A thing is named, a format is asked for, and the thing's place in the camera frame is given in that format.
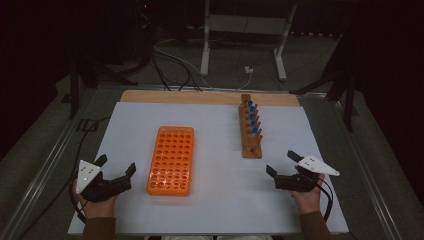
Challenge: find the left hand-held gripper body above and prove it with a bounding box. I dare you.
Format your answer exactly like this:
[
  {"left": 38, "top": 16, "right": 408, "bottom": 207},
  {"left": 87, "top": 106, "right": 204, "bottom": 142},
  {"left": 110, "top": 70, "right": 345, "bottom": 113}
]
[{"left": 75, "top": 159, "right": 133, "bottom": 204}]

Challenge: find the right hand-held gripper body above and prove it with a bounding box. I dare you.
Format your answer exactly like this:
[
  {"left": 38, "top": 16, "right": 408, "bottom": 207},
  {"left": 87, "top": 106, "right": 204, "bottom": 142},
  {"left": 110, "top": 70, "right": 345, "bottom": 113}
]
[{"left": 273, "top": 155, "right": 341, "bottom": 193}]

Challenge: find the wooden tube rack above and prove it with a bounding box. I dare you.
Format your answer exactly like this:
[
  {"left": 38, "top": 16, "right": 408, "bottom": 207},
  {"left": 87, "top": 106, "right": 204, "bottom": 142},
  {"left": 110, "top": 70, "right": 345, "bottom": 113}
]
[{"left": 238, "top": 93, "right": 263, "bottom": 159}]

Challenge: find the orange plastic tube rack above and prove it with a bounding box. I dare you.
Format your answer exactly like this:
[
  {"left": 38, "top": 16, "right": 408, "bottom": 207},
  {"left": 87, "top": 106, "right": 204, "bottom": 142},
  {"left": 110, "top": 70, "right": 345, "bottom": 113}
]
[{"left": 146, "top": 125, "right": 195, "bottom": 197}]

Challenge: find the person's right hand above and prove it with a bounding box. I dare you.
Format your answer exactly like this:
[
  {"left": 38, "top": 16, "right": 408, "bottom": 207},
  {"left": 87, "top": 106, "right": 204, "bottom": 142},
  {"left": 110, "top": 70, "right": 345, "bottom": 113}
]
[{"left": 290, "top": 172, "right": 326, "bottom": 215}]

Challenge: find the person's left hand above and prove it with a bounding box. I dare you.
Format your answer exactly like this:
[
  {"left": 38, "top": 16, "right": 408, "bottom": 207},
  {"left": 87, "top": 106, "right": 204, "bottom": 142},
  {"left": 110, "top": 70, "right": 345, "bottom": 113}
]
[{"left": 72, "top": 179, "right": 118, "bottom": 220}]

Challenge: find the white table board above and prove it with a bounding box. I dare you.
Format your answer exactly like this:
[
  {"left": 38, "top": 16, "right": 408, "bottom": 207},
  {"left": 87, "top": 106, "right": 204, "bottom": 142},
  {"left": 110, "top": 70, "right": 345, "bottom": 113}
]
[{"left": 67, "top": 101, "right": 350, "bottom": 236}]

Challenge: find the black tripod stand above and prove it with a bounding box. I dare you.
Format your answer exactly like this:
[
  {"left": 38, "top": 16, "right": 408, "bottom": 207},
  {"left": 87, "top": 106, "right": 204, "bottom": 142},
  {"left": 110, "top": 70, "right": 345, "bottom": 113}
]
[
  {"left": 61, "top": 49, "right": 139, "bottom": 120},
  {"left": 289, "top": 33, "right": 361, "bottom": 133}
]

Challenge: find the black floor cable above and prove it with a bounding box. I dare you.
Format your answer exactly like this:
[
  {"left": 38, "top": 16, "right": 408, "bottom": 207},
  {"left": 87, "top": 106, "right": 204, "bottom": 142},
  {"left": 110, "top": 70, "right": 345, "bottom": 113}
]
[{"left": 18, "top": 115, "right": 113, "bottom": 240}]

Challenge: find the left hand-held gripper cable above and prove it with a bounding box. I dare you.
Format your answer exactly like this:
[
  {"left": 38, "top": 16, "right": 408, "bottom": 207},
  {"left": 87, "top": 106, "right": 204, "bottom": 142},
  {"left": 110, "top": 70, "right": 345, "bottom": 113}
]
[{"left": 68, "top": 173, "right": 88, "bottom": 224}]

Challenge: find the hand-held gripper cable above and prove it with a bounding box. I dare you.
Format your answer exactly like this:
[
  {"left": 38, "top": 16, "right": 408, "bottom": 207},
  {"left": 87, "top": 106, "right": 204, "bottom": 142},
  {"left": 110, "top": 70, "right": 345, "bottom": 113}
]
[
  {"left": 68, "top": 173, "right": 88, "bottom": 224},
  {"left": 316, "top": 184, "right": 335, "bottom": 223}
]

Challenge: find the right hand-held gripper cable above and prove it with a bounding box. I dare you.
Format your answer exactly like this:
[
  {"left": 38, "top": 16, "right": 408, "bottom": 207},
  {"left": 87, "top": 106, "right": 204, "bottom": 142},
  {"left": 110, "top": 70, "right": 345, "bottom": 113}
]
[{"left": 316, "top": 184, "right": 335, "bottom": 223}]

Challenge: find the white plug cable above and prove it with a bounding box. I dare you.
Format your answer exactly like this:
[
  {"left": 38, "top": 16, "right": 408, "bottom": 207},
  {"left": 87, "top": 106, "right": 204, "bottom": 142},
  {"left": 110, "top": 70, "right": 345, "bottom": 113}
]
[{"left": 237, "top": 72, "right": 253, "bottom": 90}]

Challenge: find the black cable bundle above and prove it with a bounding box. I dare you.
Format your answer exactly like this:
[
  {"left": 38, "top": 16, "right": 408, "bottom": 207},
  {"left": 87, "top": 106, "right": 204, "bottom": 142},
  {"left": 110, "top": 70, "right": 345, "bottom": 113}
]
[{"left": 151, "top": 46, "right": 203, "bottom": 93}]

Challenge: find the white floor cable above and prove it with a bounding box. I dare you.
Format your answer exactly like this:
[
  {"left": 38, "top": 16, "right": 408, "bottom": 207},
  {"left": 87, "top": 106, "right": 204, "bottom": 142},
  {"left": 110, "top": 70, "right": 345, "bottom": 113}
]
[{"left": 153, "top": 38, "right": 214, "bottom": 89}]

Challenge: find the grey metal stand frame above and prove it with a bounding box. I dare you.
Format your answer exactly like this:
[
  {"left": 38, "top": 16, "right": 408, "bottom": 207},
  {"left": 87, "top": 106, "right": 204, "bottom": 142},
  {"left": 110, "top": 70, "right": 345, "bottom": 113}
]
[{"left": 199, "top": 0, "right": 299, "bottom": 82}]

